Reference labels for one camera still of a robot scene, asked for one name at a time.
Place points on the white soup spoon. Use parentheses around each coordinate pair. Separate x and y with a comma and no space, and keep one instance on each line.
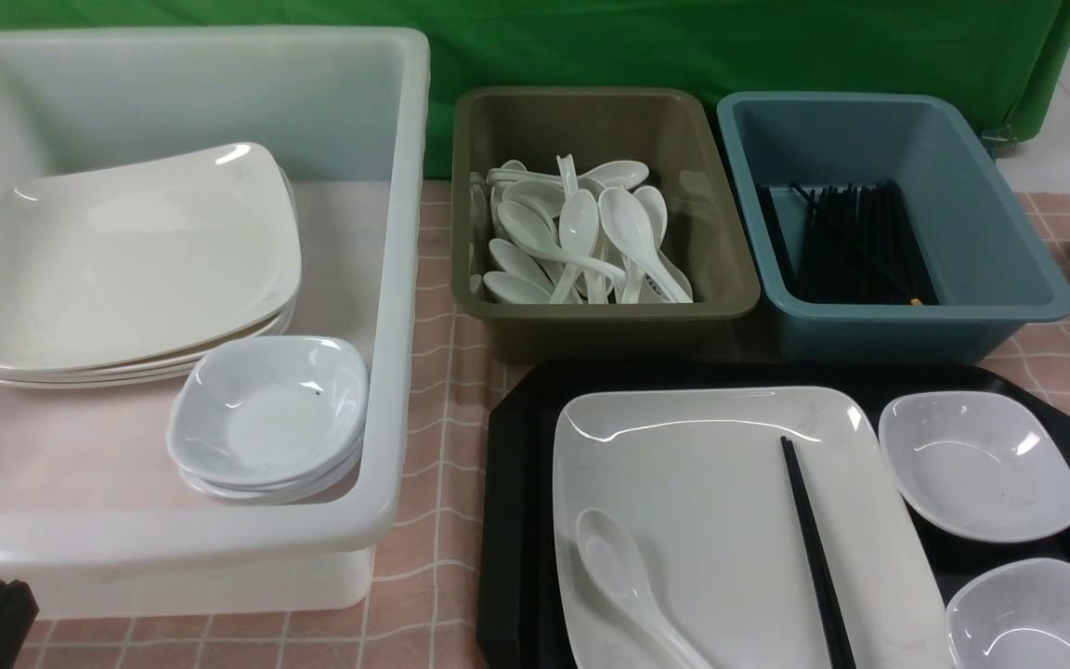
(613,560)

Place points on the large white square plate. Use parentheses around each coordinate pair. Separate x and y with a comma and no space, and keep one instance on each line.
(698,477)

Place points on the black chopstick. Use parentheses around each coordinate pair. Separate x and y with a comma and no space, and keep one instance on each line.
(834,630)

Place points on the small white bowl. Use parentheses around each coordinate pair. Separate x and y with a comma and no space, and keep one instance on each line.
(1014,616)
(977,465)

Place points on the top white plate in tub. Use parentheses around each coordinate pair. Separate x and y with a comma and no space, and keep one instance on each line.
(136,260)

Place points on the large white plastic tub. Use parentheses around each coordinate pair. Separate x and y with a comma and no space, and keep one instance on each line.
(93,515)

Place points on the lower plates stack in tub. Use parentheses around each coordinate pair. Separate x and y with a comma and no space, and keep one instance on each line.
(80,374)

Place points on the lower bowls stack in tub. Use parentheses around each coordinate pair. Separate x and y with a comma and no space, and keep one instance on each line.
(277,493)

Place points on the top small bowl in tub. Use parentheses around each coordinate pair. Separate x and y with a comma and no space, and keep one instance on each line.
(269,410)

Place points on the black serving tray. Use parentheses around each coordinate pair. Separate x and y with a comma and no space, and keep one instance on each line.
(520,622)

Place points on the white spoons in bin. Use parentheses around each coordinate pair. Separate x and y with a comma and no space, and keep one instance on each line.
(591,237)

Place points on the olive plastic spoon bin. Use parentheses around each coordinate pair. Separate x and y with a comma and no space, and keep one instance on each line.
(668,131)

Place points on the black chopsticks in bin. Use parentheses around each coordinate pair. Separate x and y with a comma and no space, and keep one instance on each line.
(850,245)

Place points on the blue plastic chopstick bin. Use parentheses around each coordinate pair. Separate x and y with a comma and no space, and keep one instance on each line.
(989,266)

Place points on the green cloth backdrop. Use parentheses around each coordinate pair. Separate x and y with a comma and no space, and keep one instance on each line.
(996,61)

